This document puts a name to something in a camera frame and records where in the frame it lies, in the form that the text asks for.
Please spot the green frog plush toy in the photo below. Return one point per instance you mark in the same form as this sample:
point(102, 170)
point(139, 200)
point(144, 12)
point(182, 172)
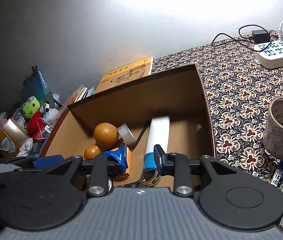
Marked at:
point(31, 111)

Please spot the white power strip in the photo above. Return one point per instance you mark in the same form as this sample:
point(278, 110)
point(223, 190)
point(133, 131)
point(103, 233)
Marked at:
point(270, 58)

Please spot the teal pouch with clips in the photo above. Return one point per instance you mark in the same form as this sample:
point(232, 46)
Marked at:
point(34, 85)

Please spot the brown cardboard box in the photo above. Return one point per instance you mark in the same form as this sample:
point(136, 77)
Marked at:
point(178, 93)

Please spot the crumpled white paper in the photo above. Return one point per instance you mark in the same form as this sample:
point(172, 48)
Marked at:
point(26, 148)

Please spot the black power adapter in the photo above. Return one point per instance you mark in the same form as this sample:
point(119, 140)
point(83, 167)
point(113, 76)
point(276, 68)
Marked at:
point(260, 36)

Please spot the metal nail clipper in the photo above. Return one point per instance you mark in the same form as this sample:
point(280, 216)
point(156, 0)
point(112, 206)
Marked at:
point(149, 178)

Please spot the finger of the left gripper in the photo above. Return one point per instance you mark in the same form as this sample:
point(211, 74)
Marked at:
point(47, 162)

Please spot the floral patterned tablecloth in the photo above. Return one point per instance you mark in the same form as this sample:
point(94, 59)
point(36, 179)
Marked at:
point(239, 92)

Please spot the yellow book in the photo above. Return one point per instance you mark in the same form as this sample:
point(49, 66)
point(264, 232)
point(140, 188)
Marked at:
point(125, 74)

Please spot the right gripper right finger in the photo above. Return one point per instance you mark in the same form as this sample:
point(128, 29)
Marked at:
point(177, 166)

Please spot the white tube blue cap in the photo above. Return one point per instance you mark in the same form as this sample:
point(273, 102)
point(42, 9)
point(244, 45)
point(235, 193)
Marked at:
point(158, 134)

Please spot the white panda plush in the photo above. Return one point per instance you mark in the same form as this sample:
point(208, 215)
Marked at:
point(48, 114)

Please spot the stack of books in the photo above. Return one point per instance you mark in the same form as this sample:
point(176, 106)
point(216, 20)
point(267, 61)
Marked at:
point(78, 94)

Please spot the brown gourd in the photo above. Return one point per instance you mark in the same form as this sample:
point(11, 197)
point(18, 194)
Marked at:
point(106, 136)

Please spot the blue whiteboard marker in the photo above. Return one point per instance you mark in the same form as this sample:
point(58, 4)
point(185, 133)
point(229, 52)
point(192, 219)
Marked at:
point(277, 174)

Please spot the small clear tape roll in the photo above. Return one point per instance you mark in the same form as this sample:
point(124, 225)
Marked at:
point(126, 134)

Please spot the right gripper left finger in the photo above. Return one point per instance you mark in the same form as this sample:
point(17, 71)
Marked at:
point(108, 163)

